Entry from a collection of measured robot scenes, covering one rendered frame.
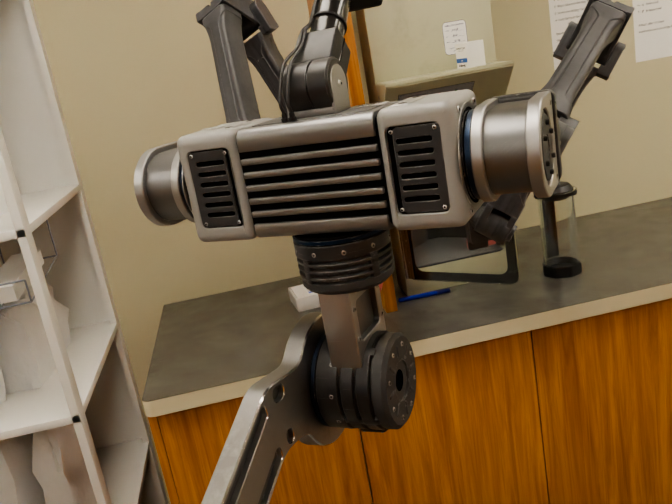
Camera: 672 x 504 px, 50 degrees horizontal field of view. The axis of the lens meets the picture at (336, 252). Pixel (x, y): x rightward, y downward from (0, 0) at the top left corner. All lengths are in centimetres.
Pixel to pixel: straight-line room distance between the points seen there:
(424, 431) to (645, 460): 61
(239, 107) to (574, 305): 93
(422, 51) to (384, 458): 101
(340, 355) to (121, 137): 139
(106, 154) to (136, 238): 27
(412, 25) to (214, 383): 98
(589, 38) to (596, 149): 130
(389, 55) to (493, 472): 107
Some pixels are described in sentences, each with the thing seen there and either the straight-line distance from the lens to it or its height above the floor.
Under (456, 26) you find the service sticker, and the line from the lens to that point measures 190.
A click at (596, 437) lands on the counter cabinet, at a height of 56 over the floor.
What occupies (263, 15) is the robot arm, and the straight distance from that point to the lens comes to 151.
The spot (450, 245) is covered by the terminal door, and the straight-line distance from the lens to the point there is 183.
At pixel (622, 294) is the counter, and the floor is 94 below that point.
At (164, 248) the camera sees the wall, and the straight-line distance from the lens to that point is 230.
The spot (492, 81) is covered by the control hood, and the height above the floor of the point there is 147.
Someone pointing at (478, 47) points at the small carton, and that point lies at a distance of 183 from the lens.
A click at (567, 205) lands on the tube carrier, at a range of 192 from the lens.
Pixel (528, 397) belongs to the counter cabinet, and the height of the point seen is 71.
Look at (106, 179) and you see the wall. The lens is 228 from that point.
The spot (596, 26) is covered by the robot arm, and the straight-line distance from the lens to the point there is 132.
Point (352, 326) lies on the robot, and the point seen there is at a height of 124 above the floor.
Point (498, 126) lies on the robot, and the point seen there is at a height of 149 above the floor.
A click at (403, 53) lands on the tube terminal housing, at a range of 186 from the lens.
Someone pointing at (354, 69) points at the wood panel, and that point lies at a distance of 174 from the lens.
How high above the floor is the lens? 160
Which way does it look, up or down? 15 degrees down
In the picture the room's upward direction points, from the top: 10 degrees counter-clockwise
